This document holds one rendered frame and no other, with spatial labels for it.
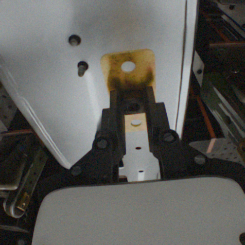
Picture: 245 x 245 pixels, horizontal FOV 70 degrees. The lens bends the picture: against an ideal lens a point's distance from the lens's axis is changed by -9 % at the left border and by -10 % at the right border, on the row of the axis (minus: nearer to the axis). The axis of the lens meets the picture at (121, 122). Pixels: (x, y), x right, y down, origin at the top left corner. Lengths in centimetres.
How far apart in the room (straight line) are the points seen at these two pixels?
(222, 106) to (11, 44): 23
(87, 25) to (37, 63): 7
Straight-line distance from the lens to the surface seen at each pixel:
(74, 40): 19
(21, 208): 35
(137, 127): 18
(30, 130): 39
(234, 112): 21
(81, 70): 20
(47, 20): 20
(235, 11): 57
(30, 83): 24
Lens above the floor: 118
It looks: 41 degrees down
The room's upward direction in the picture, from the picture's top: 179 degrees clockwise
